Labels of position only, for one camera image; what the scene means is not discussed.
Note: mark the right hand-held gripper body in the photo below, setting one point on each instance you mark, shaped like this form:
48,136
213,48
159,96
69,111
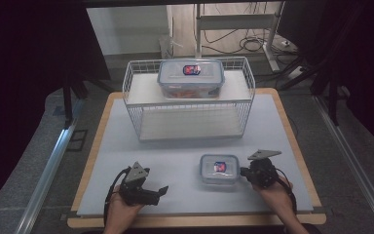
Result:
263,170

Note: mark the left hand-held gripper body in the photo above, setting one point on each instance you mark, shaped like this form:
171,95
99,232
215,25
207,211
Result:
136,188

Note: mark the small clear lidded food container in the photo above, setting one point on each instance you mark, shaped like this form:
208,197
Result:
219,169

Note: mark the large clear lidded food container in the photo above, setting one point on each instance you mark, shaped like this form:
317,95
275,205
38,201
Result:
191,79

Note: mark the person's left hand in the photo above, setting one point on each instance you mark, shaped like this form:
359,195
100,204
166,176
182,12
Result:
123,209

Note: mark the person's right hand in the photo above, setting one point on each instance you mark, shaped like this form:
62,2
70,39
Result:
274,195

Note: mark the light blue table mat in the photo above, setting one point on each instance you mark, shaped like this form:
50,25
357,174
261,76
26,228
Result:
181,165

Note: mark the black stand legs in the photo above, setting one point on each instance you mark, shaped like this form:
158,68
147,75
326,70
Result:
332,97
67,104

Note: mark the white power strip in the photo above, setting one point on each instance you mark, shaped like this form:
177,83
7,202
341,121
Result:
296,73

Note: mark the aluminium rail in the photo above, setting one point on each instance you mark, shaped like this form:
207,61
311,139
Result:
45,182
354,162

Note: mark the white metal stand frame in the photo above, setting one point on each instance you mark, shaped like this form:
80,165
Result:
237,21

